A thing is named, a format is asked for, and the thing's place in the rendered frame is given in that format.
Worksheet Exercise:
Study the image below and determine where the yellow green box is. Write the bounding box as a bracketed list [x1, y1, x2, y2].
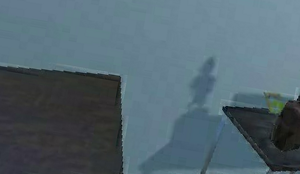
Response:
[260, 90, 292, 118]

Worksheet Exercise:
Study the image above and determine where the dark brown wooden cabinet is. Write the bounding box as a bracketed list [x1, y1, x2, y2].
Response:
[0, 55, 140, 174]

